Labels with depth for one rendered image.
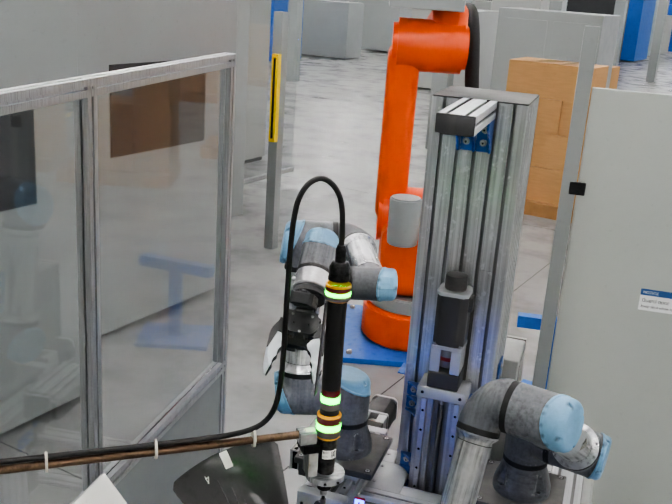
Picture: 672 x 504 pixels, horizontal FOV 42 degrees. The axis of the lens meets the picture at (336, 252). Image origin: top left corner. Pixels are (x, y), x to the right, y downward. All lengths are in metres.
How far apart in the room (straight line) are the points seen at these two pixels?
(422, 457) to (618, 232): 1.16
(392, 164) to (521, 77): 4.17
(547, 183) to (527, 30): 3.18
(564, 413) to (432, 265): 0.69
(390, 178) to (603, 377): 2.65
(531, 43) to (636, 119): 9.09
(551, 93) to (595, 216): 6.35
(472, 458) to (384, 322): 3.73
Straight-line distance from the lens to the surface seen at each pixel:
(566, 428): 1.89
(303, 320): 1.75
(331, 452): 1.57
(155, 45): 5.64
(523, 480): 2.38
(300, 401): 2.39
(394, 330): 5.62
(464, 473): 1.96
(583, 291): 3.29
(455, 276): 2.32
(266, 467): 1.71
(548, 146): 9.56
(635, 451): 3.54
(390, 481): 2.57
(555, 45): 12.11
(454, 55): 5.44
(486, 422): 1.93
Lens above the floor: 2.30
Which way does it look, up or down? 17 degrees down
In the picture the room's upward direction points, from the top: 4 degrees clockwise
